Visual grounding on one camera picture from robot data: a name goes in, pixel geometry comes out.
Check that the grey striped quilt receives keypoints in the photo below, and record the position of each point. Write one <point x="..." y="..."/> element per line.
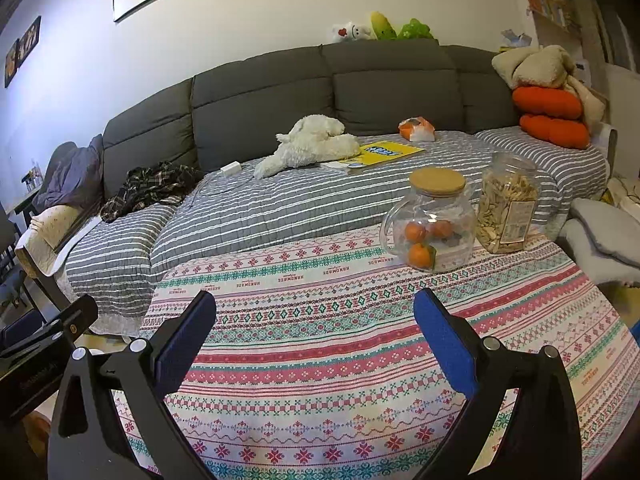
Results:
<point x="120" y="263"/>

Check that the patterned tablecloth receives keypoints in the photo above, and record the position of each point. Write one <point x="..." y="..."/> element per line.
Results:
<point x="315" y="367"/>

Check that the beige blanket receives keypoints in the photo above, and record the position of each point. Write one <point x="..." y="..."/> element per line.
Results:
<point x="549" y="68"/>

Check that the yellow green plush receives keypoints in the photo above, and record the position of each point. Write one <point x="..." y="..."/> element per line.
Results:
<point x="381" y="27"/>

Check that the purple jacket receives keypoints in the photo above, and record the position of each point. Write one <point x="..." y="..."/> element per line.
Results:
<point x="74" y="177"/>

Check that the orange white snack bag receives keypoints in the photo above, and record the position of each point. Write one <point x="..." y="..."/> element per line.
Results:
<point x="417" y="129"/>

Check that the white charger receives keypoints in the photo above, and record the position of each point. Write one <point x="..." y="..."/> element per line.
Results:
<point x="231" y="169"/>

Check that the yellow book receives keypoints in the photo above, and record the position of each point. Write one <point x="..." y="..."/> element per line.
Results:
<point x="371" y="155"/>

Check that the upper orange cushion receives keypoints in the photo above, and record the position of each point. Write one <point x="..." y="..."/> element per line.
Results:
<point x="556" y="103"/>

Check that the cream pillow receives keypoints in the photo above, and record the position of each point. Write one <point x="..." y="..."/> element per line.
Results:
<point x="39" y="249"/>

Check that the grey sofa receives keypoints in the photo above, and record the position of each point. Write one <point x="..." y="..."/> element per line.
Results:
<point x="234" y="112"/>

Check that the grey floor cushion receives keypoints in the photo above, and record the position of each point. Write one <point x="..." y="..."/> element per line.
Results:
<point x="603" y="241"/>

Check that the tangerine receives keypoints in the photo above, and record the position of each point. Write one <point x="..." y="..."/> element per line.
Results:
<point x="441" y="229"/>
<point x="421" y="256"/>
<point x="415" y="232"/>

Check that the white plush toy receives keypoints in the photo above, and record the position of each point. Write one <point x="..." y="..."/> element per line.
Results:
<point x="312" y="140"/>

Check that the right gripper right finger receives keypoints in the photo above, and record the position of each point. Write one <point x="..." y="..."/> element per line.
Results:
<point x="542" y="439"/>

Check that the orange cushion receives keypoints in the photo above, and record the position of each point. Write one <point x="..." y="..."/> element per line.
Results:
<point x="561" y="132"/>
<point x="556" y="103"/>

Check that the plastic jar of seeds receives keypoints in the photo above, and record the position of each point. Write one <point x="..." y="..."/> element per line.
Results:
<point x="508" y="199"/>

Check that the lower orange cushion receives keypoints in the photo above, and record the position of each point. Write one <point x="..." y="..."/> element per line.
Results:
<point x="561" y="132"/>

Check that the glass jar with cork lid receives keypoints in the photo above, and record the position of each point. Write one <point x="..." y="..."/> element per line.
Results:
<point x="435" y="194"/>

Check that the green frog plush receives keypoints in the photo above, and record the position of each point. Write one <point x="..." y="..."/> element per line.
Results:
<point x="415" y="29"/>

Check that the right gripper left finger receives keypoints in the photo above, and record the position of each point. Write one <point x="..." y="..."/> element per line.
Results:
<point x="88" y="440"/>

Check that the dark plaid shirt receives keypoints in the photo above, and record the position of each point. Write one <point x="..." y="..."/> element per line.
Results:
<point x="145" y="186"/>

